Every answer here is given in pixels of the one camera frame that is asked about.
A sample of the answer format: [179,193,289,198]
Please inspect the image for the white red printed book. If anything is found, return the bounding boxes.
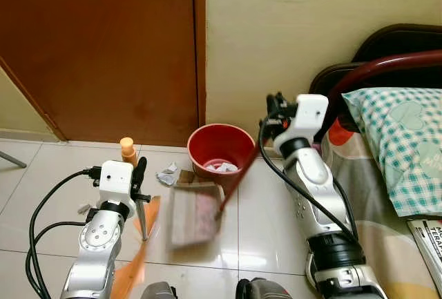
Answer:
[407,219,442,294]

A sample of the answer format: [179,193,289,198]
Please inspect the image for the red plastic bucket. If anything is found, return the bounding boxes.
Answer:
[187,124,258,184]

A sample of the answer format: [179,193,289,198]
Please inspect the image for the crumpled white paper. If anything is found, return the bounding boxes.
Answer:
[156,164,178,187]

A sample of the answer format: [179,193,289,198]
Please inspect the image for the white paper scraps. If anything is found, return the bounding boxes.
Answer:
[206,159,240,174]

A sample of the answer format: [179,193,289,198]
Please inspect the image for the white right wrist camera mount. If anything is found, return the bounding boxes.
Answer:
[273,94,329,153]

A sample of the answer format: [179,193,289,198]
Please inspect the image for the grey metal furniture leg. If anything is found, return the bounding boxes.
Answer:
[0,150,28,169]

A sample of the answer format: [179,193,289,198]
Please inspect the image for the orange broom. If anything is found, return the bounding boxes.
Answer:
[110,137,162,299]

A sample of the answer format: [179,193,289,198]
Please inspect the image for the grey robot leg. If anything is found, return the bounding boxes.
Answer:
[236,278,278,299]
[141,281,178,299]

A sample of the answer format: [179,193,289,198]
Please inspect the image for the beige patterned bedsheet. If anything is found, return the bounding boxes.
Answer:
[319,115,442,299]

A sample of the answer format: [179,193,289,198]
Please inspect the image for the grey right robot leg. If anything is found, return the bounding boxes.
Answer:
[236,278,278,299]

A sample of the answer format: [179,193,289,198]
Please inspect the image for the brown wooden door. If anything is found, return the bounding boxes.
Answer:
[0,0,207,147]

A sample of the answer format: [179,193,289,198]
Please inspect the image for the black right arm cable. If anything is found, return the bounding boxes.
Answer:
[258,117,360,243]

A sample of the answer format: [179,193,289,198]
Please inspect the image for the dark wooden bed frame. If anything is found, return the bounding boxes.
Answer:
[309,23,442,137]

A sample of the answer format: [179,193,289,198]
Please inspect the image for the green checked pillow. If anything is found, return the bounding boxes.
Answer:
[342,86,442,218]

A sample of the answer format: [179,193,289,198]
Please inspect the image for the red-handled dustpan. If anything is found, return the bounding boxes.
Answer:
[170,135,271,248]

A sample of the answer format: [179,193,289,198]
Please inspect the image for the grey left robot leg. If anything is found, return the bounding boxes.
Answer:
[141,281,178,299]

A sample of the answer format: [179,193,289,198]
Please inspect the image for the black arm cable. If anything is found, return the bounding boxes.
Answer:
[258,117,360,243]
[25,166,102,299]

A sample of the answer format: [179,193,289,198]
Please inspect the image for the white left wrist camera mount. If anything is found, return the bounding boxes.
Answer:
[98,160,136,210]

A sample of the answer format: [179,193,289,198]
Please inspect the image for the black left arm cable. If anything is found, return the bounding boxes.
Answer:
[25,166,102,299]

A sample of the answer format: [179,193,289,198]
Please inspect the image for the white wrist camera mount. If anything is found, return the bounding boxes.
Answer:
[98,160,136,210]
[273,94,329,153]

